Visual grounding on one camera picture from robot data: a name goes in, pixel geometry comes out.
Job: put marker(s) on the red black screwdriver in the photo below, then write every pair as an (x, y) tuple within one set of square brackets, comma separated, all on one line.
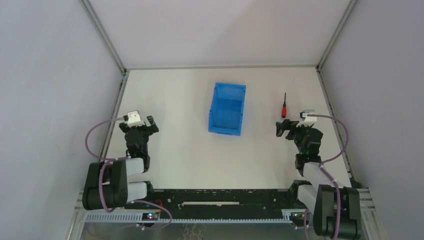
[(284, 108)]

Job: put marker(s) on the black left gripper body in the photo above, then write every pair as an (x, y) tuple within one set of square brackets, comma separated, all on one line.
[(140, 129)]

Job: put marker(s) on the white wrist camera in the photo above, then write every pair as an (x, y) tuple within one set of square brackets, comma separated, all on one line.
[(133, 119), (307, 118)]

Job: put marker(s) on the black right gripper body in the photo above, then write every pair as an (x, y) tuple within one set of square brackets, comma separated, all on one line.
[(294, 127)]

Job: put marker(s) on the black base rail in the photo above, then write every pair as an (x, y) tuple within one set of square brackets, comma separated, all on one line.
[(221, 203)]

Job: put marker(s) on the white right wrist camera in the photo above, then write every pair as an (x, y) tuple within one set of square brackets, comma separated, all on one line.
[(307, 118)]

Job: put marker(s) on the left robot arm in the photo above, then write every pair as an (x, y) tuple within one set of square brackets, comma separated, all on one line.
[(107, 184)]

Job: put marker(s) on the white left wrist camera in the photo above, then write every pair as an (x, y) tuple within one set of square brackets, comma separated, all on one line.
[(133, 119)]

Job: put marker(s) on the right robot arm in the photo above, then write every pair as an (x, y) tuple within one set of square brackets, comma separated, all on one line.
[(335, 208)]

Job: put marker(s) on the grey slotted cable duct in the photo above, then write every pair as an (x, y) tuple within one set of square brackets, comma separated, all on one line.
[(140, 217)]

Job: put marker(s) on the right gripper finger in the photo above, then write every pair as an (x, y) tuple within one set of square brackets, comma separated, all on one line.
[(289, 124), (280, 128)]

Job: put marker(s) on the blue plastic bin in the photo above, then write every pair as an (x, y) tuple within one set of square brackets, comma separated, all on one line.
[(227, 109)]

